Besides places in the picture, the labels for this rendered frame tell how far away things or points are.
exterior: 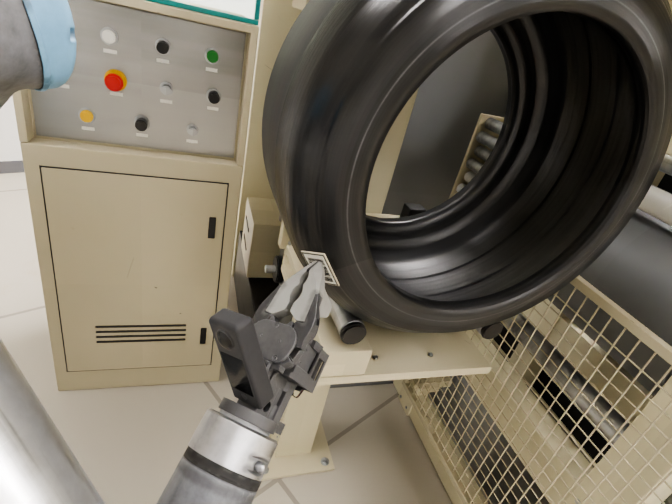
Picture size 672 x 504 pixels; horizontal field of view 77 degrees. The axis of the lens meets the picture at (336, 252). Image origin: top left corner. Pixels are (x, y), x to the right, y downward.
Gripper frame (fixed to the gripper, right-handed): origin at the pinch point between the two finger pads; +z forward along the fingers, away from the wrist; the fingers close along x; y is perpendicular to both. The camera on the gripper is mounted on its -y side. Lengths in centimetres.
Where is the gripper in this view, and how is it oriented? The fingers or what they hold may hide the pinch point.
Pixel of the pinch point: (312, 267)
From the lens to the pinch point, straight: 55.2
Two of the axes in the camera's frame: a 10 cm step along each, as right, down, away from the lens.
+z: 4.1, -8.2, 4.1
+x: 8.2, 1.3, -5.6
